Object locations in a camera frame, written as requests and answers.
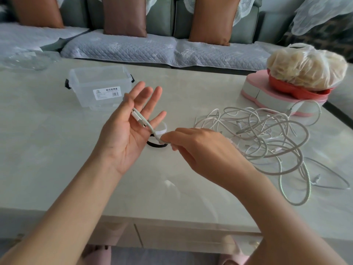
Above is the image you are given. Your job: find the person's right hand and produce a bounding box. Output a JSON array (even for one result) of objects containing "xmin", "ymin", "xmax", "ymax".
[{"xmin": 160, "ymin": 127, "xmax": 260, "ymax": 195}]

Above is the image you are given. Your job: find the person's left hand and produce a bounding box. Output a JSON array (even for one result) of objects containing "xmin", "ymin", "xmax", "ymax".
[{"xmin": 92, "ymin": 81, "xmax": 167, "ymax": 176}]

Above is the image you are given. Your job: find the short white charging cable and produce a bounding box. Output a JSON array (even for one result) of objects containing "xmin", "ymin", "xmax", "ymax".
[{"xmin": 131, "ymin": 107, "xmax": 169, "ymax": 145}]

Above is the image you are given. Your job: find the person's left forearm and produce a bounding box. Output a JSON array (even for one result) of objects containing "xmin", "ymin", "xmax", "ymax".
[{"xmin": 0, "ymin": 156, "xmax": 122, "ymax": 265}]

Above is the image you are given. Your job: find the person's right forearm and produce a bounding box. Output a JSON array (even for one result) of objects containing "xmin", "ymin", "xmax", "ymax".
[{"xmin": 234, "ymin": 176, "xmax": 348, "ymax": 265}]

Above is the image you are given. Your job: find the quilted grey sofa cover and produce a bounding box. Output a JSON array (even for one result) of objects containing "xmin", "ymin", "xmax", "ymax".
[
  {"xmin": 60, "ymin": 29, "xmax": 272, "ymax": 71},
  {"xmin": 0, "ymin": 23, "xmax": 90, "ymax": 54}
]

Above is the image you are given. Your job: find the clear plastic storage box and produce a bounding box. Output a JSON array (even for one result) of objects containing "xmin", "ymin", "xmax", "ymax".
[{"xmin": 65, "ymin": 65, "xmax": 135, "ymax": 111}]

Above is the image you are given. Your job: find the pink heart-shaped box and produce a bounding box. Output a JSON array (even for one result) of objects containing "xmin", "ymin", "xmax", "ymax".
[{"xmin": 240, "ymin": 70, "xmax": 329, "ymax": 118}]

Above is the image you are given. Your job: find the grey-green sofa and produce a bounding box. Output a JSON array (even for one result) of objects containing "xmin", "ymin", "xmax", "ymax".
[{"xmin": 0, "ymin": 0, "xmax": 353, "ymax": 47}]

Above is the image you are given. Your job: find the brown cushion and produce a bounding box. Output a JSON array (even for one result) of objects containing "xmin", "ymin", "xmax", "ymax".
[
  {"xmin": 101, "ymin": 0, "xmax": 148, "ymax": 38},
  {"xmin": 188, "ymin": 0, "xmax": 242, "ymax": 47},
  {"xmin": 10, "ymin": 0, "xmax": 65, "ymax": 29}
]

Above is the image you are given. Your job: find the red heart-shaped tray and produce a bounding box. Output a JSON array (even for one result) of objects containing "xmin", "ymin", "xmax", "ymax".
[{"xmin": 266, "ymin": 68, "xmax": 335, "ymax": 100}]

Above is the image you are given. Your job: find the white lace sofa cover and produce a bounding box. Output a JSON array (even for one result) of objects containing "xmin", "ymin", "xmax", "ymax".
[
  {"xmin": 291, "ymin": 0, "xmax": 353, "ymax": 36},
  {"xmin": 183, "ymin": 0, "xmax": 263, "ymax": 27}
]

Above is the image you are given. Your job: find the plastic bag of beige snacks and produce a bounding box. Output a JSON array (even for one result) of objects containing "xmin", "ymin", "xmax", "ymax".
[{"xmin": 266, "ymin": 43, "xmax": 349, "ymax": 90}]

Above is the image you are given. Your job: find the dark patterned cushion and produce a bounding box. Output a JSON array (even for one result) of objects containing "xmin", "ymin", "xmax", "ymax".
[{"xmin": 281, "ymin": 13, "xmax": 353, "ymax": 64}]

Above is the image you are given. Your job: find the black hair tie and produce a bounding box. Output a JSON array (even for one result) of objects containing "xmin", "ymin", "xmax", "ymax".
[{"xmin": 146, "ymin": 139, "xmax": 169, "ymax": 148}]

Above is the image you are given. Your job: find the tangle of white cables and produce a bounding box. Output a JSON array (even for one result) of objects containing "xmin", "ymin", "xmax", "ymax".
[{"xmin": 193, "ymin": 100, "xmax": 351, "ymax": 206}]

